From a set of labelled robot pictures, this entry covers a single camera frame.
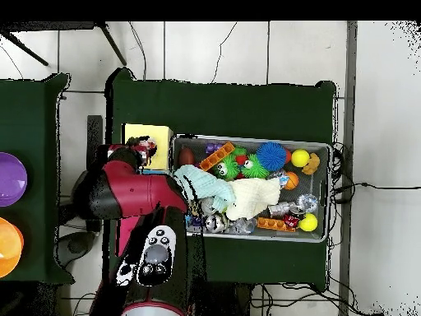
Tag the green spiky toy with eyes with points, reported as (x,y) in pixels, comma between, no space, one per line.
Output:
(256,169)
(227,169)

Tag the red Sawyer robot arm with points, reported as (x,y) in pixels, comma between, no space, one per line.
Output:
(138,194)

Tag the orange plastic bowl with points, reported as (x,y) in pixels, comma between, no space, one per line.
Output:
(10,247)

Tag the orange plastic block tray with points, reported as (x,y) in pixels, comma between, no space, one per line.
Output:
(273,224)
(217,156)

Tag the white colourful patterned cloth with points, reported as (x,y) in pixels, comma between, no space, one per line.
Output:
(148,144)

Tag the black tripod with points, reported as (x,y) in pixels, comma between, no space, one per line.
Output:
(112,43)

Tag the cream muslin cloth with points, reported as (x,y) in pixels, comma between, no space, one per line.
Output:
(253,197)

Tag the purple plastic bowl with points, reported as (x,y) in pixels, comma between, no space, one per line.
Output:
(11,179)

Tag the blue spiky ball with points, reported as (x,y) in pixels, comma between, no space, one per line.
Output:
(271,156)

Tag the dark green side tablecloth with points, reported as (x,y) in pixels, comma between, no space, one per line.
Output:
(33,125)

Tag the light blue muslin cloth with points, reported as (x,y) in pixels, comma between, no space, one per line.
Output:
(204,184)

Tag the yellow ball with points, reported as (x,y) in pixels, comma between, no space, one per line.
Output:
(300,158)
(308,222)

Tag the shallow mesh bin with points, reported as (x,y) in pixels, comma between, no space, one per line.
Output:
(312,191)

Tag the small orange basketball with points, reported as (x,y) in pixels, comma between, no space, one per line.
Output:
(291,180)

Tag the black upright panel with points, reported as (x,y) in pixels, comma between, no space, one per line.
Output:
(94,138)

